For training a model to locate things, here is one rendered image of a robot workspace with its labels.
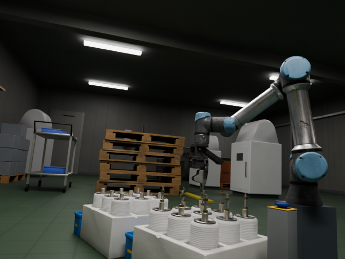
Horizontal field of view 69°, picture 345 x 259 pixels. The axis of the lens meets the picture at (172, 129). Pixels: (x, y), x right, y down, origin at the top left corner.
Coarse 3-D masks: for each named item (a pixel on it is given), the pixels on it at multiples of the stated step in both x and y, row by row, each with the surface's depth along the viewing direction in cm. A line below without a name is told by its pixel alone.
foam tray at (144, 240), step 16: (144, 240) 96; (160, 240) 89; (176, 240) 86; (240, 240) 93; (256, 240) 93; (144, 256) 95; (160, 256) 88; (176, 256) 82; (192, 256) 77; (208, 256) 74; (224, 256) 79; (240, 256) 84; (256, 256) 90
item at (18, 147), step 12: (0, 132) 475; (12, 132) 451; (24, 132) 473; (0, 144) 414; (12, 144) 419; (24, 144) 480; (0, 156) 412; (12, 156) 423; (24, 156) 491; (0, 168) 410; (12, 168) 430; (24, 168) 500; (0, 180) 447; (12, 180) 453
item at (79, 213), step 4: (76, 212) 152; (80, 212) 156; (76, 216) 151; (80, 216) 147; (76, 220) 150; (80, 220) 147; (76, 224) 149; (80, 224) 147; (76, 228) 149; (80, 228) 146; (76, 232) 148
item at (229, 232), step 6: (216, 222) 90; (222, 222) 89; (228, 222) 88; (234, 222) 89; (222, 228) 88; (228, 228) 88; (234, 228) 88; (222, 234) 88; (228, 234) 87; (234, 234) 88; (222, 240) 88; (228, 240) 87; (234, 240) 88
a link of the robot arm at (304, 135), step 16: (288, 64) 109; (304, 64) 107; (288, 80) 110; (304, 80) 107; (288, 96) 112; (304, 96) 108; (304, 112) 106; (304, 128) 105; (304, 144) 104; (304, 160) 101; (320, 160) 99; (304, 176) 101; (320, 176) 99
